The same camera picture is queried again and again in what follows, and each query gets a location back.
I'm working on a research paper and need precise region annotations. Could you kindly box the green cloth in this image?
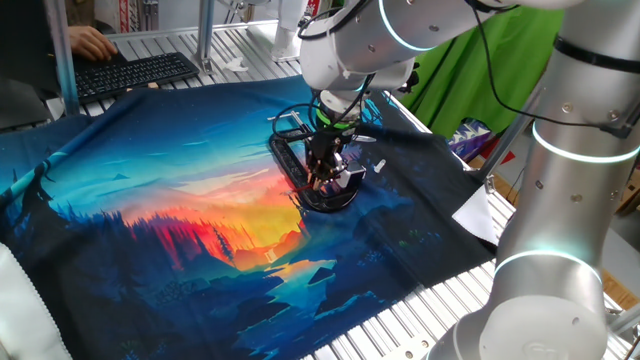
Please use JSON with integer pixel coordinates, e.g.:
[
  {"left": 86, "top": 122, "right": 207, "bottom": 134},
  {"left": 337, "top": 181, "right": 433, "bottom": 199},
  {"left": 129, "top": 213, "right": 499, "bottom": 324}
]
[{"left": 398, "top": 4, "right": 566, "bottom": 140}]

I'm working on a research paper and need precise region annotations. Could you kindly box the black keyboard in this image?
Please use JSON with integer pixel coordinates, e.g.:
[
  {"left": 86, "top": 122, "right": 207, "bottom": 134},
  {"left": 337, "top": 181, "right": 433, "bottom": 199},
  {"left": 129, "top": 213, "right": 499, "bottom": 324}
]
[{"left": 73, "top": 51, "right": 201, "bottom": 104}]

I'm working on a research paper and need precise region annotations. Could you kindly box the person's bare hand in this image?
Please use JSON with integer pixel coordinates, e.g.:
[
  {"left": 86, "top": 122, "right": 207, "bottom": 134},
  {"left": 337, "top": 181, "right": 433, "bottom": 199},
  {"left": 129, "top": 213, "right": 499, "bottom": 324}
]
[{"left": 67, "top": 24, "right": 120, "bottom": 63}]

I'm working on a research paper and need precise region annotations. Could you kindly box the white and black pencil sharpener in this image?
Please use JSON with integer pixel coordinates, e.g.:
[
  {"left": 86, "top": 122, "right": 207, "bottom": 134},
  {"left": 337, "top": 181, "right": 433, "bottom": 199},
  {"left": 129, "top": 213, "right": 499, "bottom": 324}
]
[{"left": 333, "top": 160, "right": 368, "bottom": 192}]

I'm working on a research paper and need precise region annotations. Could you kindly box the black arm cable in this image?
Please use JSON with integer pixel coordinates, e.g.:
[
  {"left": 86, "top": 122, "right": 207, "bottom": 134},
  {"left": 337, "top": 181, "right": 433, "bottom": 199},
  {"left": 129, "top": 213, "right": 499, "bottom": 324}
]
[
  {"left": 467, "top": 0, "right": 634, "bottom": 139},
  {"left": 297, "top": 0, "right": 372, "bottom": 41}
]

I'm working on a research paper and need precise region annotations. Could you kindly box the white plastic stand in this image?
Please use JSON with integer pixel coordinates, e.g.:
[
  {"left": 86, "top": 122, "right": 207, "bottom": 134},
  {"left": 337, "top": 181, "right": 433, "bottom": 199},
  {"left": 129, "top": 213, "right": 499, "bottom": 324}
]
[{"left": 270, "top": 0, "right": 310, "bottom": 64}]

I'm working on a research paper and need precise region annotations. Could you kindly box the white stitched cloth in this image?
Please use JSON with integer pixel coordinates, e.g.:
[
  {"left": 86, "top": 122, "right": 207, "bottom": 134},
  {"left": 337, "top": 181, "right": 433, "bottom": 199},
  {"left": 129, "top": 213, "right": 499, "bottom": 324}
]
[{"left": 0, "top": 242, "right": 72, "bottom": 360}]

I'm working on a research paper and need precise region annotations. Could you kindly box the black cable strap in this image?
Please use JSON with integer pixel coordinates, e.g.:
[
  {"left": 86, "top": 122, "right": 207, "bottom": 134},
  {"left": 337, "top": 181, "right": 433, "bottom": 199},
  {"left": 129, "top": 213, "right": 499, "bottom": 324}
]
[{"left": 552, "top": 34, "right": 640, "bottom": 75}]

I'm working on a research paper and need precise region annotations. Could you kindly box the small white scrap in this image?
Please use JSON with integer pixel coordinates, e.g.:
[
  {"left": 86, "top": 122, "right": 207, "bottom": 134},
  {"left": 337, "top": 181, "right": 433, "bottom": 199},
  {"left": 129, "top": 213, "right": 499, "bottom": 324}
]
[{"left": 222, "top": 56, "right": 250, "bottom": 73}]

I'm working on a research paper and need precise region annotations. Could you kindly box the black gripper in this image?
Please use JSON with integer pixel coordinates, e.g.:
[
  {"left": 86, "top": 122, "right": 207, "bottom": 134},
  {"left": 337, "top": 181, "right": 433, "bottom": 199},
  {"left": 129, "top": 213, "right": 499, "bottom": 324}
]
[{"left": 304, "top": 124, "right": 357, "bottom": 193}]

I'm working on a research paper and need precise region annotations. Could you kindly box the cardboard box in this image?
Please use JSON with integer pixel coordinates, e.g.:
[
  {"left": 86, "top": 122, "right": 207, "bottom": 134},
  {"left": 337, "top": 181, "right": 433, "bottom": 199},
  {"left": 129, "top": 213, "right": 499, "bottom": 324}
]
[{"left": 615, "top": 167, "right": 640, "bottom": 215}]

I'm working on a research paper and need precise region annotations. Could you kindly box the black metal C-clamp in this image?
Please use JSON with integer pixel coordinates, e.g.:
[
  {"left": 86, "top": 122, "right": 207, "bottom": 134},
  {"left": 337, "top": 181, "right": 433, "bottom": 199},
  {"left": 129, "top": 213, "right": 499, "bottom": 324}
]
[{"left": 266, "top": 110, "right": 368, "bottom": 215}]

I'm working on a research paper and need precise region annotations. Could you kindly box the aluminium frame post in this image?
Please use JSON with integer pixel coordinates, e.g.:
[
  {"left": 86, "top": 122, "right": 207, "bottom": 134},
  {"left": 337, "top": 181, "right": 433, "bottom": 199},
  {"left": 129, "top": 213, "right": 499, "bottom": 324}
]
[
  {"left": 192, "top": 0, "right": 217, "bottom": 75},
  {"left": 477, "top": 87, "right": 547, "bottom": 182},
  {"left": 43, "top": 0, "right": 82, "bottom": 117}
]

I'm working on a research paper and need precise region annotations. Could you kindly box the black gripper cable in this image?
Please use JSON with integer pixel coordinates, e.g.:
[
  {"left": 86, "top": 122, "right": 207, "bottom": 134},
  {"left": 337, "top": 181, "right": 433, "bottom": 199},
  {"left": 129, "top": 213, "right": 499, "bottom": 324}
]
[{"left": 272, "top": 73, "right": 375, "bottom": 142}]

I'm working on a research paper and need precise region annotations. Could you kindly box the landscape printed cloth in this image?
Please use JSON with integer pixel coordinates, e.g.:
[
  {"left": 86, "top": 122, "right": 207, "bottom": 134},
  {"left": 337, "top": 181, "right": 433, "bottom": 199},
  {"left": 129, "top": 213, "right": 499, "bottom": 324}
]
[{"left": 0, "top": 74, "right": 501, "bottom": 360}]

